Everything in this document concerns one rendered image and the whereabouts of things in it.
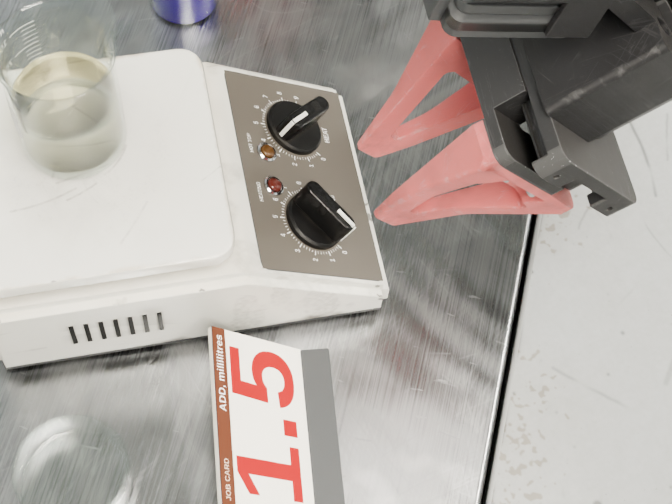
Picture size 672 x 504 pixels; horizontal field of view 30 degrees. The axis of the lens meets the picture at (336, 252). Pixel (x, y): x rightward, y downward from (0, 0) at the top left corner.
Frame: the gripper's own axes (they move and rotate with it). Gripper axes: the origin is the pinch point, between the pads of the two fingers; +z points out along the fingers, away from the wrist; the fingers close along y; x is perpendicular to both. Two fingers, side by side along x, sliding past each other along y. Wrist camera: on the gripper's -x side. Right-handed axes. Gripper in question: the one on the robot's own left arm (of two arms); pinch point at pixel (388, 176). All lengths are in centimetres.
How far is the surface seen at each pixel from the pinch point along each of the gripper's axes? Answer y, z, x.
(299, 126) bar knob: -7.1, 6.0, 3.0
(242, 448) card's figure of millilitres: 8.0, 12.3, 1.9
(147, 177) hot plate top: -4.1, 10.5, -3.8
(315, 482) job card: 9.4, 11.7, 6.3
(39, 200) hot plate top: -3.7, 14.3, -7.2
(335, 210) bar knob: -2.3, 5.6, 3.9
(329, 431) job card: 6.9, 10.8, 7.1
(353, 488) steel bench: 9.9, 10.6, 7.8
